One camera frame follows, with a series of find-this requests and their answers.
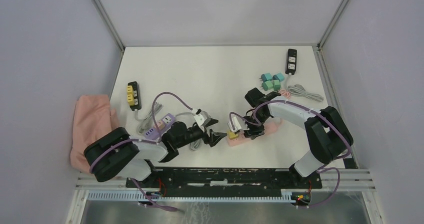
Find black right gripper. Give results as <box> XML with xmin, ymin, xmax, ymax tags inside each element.
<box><xmin>239</xmin><ymin>110</ymin><xmax>269</xmax><ymax>139</ymax></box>

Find pink power strip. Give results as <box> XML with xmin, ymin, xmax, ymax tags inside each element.
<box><xmin>226</xmin><ymin>120</ymin><xmax>283</xmax><ymax>147</ymax></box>

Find yellow cube plug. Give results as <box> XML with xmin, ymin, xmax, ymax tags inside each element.
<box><xmin>227</xmin><ymin>130</ymin><xmax>239</xmax><ymax>140</ymax></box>

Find green cube plug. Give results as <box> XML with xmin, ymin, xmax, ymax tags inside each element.
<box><xmin>272</xmin><ymin>80</ymin><xmax>281</xmax><ymax>92</ymax></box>
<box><xmin>261</xmin><ymin>80</ymin><xmax>274</xmax><ymax>91</ymax></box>

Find beige pink charger plug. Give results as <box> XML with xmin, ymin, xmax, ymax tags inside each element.
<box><xmin>156</xmin><ymin>120</ymin><xmax>166</xmax><ymax>130</ymax></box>

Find teal USB charger plug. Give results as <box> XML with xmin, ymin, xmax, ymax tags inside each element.
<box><xmin>272</xmin><ymin>72</ymin><xmax>285</xmax><ymax>82</ymax></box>
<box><xmin>260</xmin><ymin>73</ymin><xmax>273</xmax><ymax>82</ymax></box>

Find purple power strip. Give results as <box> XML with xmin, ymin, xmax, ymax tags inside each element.
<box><xmin>143</xmin><ymin>113</ymin><xmax>176</xmax><ymax>140</ymax></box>

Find black power strip green USB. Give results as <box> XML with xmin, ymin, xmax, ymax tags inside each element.
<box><xmin>285</xmin><ymin>49</ymin><xmax>298</xmax><ymax>75</ymax></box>

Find small black power strip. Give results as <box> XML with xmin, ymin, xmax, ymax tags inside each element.
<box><xmin>127</xmin><ymin>81</ymin><xmax>142</xmax><ymax>111</ymax></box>

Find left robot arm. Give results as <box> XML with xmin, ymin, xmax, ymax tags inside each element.
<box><xmin>83</xmin><ymin>121</ymin><xmax>227</xmax><ymax>187</ymax></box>

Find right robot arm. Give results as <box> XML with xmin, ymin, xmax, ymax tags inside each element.
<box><xmin>243</xmin><ymin>88</ymin><xmax>354</xmax><ymax>188</ymax></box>

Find yellow charger plug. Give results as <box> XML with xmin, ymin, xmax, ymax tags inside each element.
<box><xmin>127</xmin><ymin>94</ymin><xmax>135</xmax><ymax>106</ymax></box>
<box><xmin>126</xmin><ymin>85</ymin><xmax>134</xmax><ymax>95</ymax></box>

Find pink cloth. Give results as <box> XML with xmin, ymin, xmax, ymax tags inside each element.
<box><xmin>70</xmin><ymin>94</ymin><xmax>120</xmax><ymax>174</ymax></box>

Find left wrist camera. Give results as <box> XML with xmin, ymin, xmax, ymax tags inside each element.
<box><xmin>193</xmin><ymin>109</ymin><xmax>211</xmax><ymax>127</ymax></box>

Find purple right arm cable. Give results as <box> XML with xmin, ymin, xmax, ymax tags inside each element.
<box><xmin>229</xmin><ymin>99</ymin><xmax>353</xmax><ymax>209</ymax></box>

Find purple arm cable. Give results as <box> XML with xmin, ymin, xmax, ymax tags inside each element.
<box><xmin>229</xmin><ymin>99</ymin><xmax>353</xmax><ymax>209</ymax></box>
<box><xmin>89</xmin><ymin>92</ymin><xmax>201</xmax><ymax>213</ymax></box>

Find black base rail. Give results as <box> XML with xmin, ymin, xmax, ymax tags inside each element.
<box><xmin>139</xmin><ymin>167</ymin><xmax>323</xmax><ymax>197</ymax></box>

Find grey cable of black strip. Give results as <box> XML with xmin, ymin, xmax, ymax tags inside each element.
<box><xmin>285</xmin><ymin>74</ymin><xmax>325</xmax><ymax>103</ymax></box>

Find grey cable of small strip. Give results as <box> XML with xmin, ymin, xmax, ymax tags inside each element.
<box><xmin>134</xmin><ymin>102</ymin><xmax>164</xmax><ymax>133</ymax></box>

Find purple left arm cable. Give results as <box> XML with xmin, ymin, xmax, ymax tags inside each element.
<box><xmin>89</xmin><ymin>92</ymin><xmax>201</xmax><ymax>213</ymax></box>

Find white slotted cable duct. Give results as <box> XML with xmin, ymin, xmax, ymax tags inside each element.
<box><xmin>86</xmin><ymin>189</ymin><xmax>295</xmax><ymax>203</ymax></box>

